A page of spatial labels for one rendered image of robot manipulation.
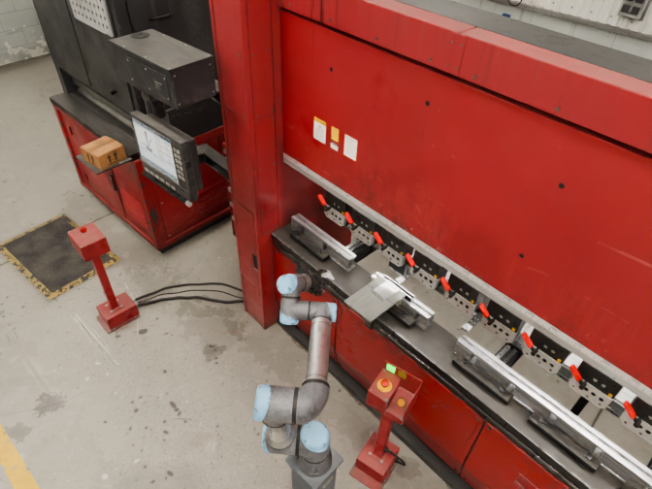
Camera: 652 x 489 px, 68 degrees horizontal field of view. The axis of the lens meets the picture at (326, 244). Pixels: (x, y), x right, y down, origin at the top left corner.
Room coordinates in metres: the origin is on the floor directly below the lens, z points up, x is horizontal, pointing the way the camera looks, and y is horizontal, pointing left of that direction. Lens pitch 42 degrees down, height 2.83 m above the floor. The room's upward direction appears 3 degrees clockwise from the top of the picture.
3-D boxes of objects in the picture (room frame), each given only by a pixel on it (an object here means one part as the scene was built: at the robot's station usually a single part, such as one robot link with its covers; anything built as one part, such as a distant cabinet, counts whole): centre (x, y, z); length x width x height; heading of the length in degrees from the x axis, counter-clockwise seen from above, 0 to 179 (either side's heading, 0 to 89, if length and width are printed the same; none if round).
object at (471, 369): (1.28, -0.75, 0.89); 0.30 x 0.05 x 0.03; 45
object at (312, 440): (0.92, 0.01, 0.94); 0.13 x 0.12 x 0.14; 88
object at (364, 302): (1.64, -0.26, 1.00); 0.26 x 0.18 x 0.01; 135
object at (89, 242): (2.23, 1.49, 0.41); 0.25 x 0.20 x 0.83; 135
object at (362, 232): (1.91, -0.21, 1.26); 0.15 x 0.09 x 0.17; 45
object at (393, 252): (1.76, -0.35, 1.26); 0.15 x 0.09 x 0.17; 45
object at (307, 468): (0.92, 0.00, 0.82); 0.15 x 0.15 x 0.10
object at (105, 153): (2.81, 1.54, 1.04); 0.30 x 0.26 x 0.12; 49
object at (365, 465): (1.24, -0.34, 0.06); 0.25 x 0.20 x 0.12; 148
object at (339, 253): (2.14, 0.02, 0.92); 0.50 x 0.06 x 0.10; 45
